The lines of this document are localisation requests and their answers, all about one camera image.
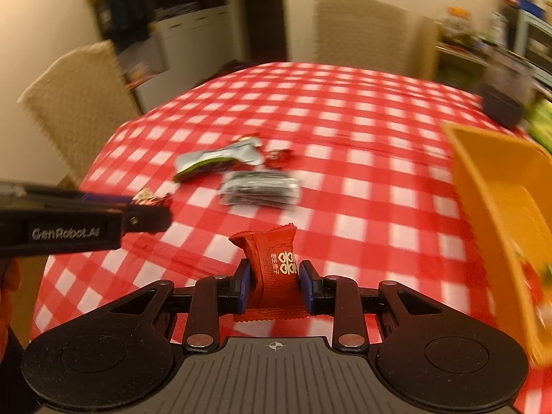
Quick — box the orange lid plastic jar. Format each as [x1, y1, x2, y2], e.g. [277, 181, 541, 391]
[443, 6, 472, 40]

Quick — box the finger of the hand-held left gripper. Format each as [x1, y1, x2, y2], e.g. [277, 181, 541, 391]
[122, 204, 174, 234]
[81, 193, 135, 209]

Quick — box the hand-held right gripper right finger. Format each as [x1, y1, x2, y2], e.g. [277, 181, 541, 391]
[299, 260, 449, 353]

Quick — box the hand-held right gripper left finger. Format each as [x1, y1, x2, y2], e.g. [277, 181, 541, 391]
[99, 259, 252, 353]

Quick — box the dark glass jar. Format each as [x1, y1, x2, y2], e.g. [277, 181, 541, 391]
[480, 47, 536, 129]

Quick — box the white cabinet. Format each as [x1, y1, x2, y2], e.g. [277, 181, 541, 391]
[142, 0, 242, 113]

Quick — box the shiny red foil candy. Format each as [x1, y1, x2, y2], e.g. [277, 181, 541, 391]
[133, 187, 174, 208]

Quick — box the red white label snack packet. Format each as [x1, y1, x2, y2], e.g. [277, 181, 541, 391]
[520, 256, 551, 312]

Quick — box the beige quilted chair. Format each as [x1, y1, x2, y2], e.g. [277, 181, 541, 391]
[17, 40, 143, 188]
[313, 0, 425, 79]

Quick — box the dark red small candy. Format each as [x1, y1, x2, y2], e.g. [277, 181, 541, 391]
[264, 148, 295, 170]

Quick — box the wooden shelf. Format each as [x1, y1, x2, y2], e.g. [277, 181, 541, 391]
[420, 15, 496, 93]

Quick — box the black silver snack packet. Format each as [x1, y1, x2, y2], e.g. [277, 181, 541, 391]
[218, 169, 301, 208]

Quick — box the red checked tablecloth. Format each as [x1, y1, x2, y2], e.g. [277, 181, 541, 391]
[30, 61, 552, 414]

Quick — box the dark door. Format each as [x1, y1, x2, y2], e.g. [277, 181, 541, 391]
[239, 0, 289, 63]

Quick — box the green tissue pack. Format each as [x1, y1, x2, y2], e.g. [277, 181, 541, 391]
[525, 98, 552, 154]

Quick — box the yellow plastic tray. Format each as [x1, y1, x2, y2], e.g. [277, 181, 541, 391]
[441, 122, 552, 368]

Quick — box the silver green snack packet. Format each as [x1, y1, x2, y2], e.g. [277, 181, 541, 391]
[171, 136, 265, 183]

